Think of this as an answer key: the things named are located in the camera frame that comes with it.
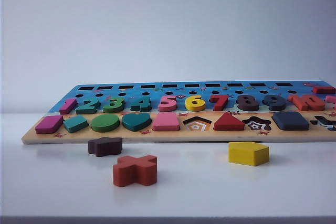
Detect dark blue cube block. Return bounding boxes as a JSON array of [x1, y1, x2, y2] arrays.
[[271, 111, 310, 131]]

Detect pink number five piece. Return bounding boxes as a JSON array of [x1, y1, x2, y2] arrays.
[[158, 95, 180, 112]]

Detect teal number four piece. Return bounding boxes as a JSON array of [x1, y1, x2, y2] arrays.
[[130, 95, 153, 112]]

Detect pink trapezoid block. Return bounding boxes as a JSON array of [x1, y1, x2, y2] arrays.
[[152, 112, 181, 132]]

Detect yellow number six piece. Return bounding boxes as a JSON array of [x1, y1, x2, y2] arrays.
[[185, 94, 207, 112]]

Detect teal heart block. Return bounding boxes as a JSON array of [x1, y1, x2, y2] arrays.
[[121, 112, 153, 132]]

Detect red number seven piece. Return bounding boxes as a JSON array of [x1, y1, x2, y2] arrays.
[[209, 94, 230, 112]]

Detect wooden number shape puzzle board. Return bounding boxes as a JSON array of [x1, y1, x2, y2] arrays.
[[21, 79, 336, 145]]

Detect green number three piece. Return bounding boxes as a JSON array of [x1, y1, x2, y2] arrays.
[[102, 95, 125, 114]]

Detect red triangle block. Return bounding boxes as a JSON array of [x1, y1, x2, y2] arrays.
[[213, 112, 245, 131]]

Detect green circle block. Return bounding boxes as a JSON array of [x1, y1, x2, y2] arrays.
[[91, 113, 120, 133]]

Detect dark brown number eight piece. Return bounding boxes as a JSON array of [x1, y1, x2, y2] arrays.
[[235, 94, 259, 112]]

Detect dark purple star block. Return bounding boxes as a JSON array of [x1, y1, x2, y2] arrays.
[[88, 136, 123, 157]]

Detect orange cross block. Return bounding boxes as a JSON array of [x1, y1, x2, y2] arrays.
[[112, 154, 158, 187]]

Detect teal number two piece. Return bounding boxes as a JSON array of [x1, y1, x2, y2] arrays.
[[75, 97, 102, 114]]

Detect teal rectangle block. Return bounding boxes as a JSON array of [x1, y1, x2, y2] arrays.
[[64, 115, 89, 133]]

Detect yellow pentagon block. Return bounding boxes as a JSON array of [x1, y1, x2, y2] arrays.
[[227, 141, 270, 167]]

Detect magenta number one piece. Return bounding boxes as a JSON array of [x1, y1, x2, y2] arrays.
[[59, 97, 78, 115]]

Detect dark blue number nine piece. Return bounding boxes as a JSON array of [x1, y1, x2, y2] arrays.
[[262, 94, 287, 111]]

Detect magenta rectangle block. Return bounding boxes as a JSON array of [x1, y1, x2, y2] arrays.
[[35, 115, 65, 134]]

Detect orange number ten piece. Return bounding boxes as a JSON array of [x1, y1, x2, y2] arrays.
[[288, 94, 327, 111]]

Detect red rectangular bar piece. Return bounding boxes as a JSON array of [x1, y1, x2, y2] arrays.
[[312, 85, 336, 94]]

